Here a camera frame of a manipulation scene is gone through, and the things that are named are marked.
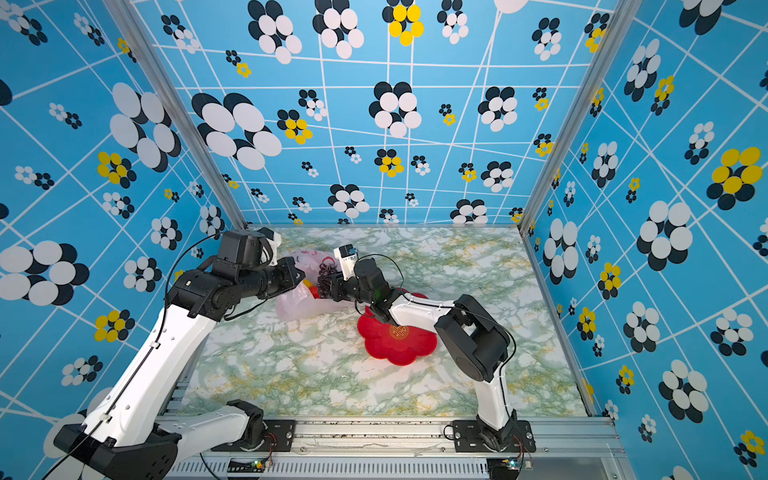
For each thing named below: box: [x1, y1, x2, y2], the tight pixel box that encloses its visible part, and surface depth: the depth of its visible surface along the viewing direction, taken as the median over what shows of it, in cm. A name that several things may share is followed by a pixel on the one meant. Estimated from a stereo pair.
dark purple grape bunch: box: [318, 256, 337, 293], surface depth 82 cm
